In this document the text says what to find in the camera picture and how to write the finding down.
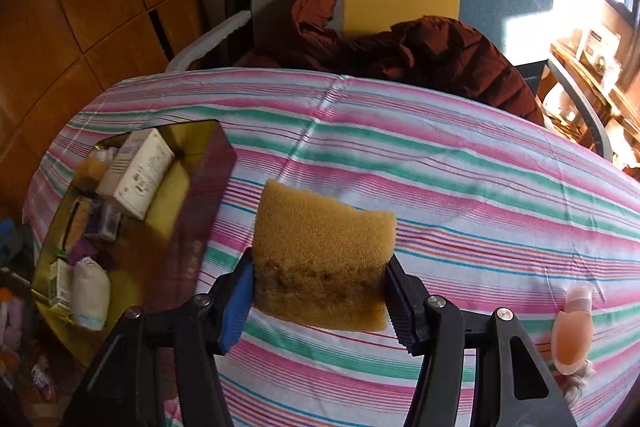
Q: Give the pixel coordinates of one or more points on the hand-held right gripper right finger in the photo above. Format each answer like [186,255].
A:
[400,307]

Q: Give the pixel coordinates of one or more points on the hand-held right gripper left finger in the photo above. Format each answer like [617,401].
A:
[235,307]

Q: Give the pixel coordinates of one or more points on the maroon storage box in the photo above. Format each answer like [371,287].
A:
[200,217]

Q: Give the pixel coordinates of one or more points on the yellow sponge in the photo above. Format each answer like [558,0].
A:
[320,232]

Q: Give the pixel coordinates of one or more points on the grey sock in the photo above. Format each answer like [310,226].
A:
[92,292]

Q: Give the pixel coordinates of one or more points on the blue packet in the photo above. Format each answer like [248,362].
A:
[105,222]

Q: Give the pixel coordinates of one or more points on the purple snack packet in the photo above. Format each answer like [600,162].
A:
[82,252]

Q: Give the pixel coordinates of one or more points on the white carton box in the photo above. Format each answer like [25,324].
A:
[140,172]

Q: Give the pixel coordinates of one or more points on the green-ended snack packet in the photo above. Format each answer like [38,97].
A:
[60,282]

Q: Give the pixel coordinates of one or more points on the small brown box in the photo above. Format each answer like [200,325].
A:
[92,169]

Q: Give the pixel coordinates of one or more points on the brown down jacket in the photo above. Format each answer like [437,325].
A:
[440,57]

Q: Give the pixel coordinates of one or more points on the grey chair armrest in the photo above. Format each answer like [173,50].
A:
[582,102]

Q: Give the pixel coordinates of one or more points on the wooden desk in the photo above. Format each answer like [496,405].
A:
[620,107]

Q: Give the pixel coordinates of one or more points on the orange cloth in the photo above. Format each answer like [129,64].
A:
[317,2]

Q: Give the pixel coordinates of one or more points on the white appliance carton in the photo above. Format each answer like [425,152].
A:
[597,57]

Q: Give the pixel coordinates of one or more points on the wooden wardrobe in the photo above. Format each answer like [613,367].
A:
[75,7]

